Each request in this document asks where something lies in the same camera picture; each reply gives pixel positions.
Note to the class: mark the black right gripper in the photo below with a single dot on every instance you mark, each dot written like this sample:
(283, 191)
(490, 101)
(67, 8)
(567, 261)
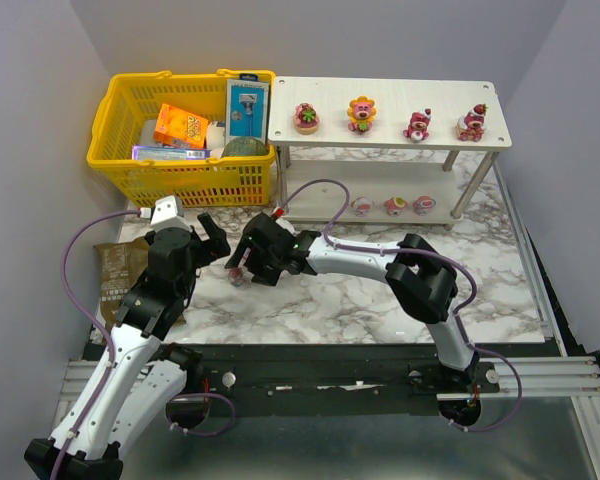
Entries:
(259, 253)

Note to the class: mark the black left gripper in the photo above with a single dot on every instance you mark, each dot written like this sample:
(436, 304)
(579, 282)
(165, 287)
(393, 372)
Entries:
(203, 245)

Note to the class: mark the pink bear shell toy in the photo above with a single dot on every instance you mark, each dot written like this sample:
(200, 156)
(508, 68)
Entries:
(361, 206)

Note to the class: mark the pink bear yellow-hat toy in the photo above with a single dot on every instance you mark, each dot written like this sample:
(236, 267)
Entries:
(395, 206)

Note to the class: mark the pink bear cake toy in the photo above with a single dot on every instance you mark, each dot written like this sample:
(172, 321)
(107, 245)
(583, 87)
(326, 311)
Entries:
(306, 120)

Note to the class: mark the pink bear sunflower toy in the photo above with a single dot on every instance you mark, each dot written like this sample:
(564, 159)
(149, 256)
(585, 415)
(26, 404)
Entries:
(361, 113)

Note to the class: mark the pink bear white-hat toy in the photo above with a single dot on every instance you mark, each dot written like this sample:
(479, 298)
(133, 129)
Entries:
(417, 129)

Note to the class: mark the pink bear strawberry toy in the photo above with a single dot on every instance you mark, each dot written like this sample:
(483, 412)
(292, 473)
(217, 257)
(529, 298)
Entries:
(471, 126)

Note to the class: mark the pink bear flower-wreath toy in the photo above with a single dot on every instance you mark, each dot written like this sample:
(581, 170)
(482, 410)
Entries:
(236, 276)

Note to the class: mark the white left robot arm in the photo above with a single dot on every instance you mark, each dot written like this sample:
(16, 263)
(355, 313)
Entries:
(137, 376)

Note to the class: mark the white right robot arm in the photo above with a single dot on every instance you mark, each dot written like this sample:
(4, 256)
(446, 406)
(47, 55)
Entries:
(422, 281)

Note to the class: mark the white two-tier shelf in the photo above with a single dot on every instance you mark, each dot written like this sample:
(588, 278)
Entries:
(382, 163)

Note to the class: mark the yellow plastic basket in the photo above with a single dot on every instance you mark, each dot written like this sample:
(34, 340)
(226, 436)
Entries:
(134, 98)

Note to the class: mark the brown paper bag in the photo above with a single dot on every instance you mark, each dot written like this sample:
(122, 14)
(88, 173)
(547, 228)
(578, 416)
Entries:
(121, 265)

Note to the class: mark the green melon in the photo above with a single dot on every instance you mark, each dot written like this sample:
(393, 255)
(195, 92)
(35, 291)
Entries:
(245, 147)

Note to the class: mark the white item in basket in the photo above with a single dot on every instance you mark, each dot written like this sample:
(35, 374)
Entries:
(215, 135)

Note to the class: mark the purple flat box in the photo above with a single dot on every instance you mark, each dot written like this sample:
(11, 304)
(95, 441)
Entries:
(145, 153)

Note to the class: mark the orange snack box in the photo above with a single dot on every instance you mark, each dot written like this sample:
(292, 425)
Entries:
(179, 128)

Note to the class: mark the blue razor package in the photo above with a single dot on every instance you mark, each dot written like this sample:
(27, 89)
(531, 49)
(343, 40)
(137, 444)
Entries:
(247, 109)

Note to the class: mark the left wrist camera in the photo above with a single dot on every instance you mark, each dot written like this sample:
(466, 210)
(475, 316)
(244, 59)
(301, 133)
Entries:
(168, 212)

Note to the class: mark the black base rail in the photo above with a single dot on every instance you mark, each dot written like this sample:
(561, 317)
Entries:
(332, 380)

